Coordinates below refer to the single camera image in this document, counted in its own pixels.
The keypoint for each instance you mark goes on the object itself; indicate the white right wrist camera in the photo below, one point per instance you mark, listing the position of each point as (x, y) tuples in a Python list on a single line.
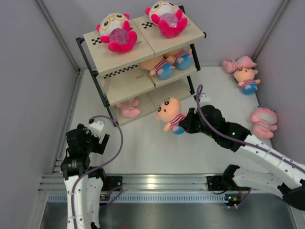
[(202, 98)]

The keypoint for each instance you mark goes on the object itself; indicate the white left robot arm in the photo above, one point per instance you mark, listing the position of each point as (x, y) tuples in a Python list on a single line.
[(83, 182)]

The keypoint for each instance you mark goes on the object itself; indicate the aluminium frame post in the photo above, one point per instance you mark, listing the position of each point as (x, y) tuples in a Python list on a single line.
[(271, 26), (54, 28)]

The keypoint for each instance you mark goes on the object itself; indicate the peach doll on middle shelf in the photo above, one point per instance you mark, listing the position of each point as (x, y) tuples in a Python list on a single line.
[(180, 58)]

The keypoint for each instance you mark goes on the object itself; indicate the aluminium frame post right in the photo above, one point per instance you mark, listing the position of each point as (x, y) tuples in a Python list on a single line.
[(271, 26)]

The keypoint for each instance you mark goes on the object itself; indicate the pink striped plush right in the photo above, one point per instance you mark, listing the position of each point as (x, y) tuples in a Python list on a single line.
[(264, 120)]

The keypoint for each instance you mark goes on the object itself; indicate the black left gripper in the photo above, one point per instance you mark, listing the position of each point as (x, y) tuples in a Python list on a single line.
[(98, 148)]

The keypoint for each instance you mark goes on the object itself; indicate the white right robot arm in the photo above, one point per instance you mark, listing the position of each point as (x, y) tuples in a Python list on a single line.
[(285, 178)]

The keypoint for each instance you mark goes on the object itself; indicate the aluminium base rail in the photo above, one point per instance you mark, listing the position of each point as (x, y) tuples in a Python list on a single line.
[(166, 182)]

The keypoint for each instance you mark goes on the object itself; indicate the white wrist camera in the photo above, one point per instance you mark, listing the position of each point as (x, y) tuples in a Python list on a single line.
[(202, 98), (96, 127)]

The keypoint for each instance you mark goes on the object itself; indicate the white panda toy on shelf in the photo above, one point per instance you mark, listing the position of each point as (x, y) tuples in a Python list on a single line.
[(168, 17)]

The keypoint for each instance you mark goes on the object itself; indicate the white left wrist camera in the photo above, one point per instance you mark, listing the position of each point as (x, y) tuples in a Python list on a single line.
[(96, 127)]

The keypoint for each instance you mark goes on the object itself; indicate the pink plush far corner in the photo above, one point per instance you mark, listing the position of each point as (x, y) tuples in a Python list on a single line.
[(242, 62)]

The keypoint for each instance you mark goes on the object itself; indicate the peach doll blue pants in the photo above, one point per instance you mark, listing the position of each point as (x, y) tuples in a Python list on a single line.
[(158, 66), (169, 111), (246, 80)]

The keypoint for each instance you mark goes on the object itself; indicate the white slotted cable duct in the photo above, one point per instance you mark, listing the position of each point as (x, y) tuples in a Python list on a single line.
[(170, 198)]

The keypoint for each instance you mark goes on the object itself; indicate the beige three-tier shelf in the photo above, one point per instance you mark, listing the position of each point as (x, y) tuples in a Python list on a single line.
[(119, 78)]

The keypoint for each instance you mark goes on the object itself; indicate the aluminium frame post left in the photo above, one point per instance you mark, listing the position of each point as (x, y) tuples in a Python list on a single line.
[(54, 28)]

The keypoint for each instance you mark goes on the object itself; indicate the white pink panda plush glasses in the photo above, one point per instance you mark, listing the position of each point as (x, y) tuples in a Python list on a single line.
[(115, 31)]

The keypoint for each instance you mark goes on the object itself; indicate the pink striped plush bottom shelf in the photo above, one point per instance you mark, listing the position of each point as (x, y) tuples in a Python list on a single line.
[(129, 108)]

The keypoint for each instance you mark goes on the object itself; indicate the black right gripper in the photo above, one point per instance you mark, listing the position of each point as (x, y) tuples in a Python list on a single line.
[(187, 123)]

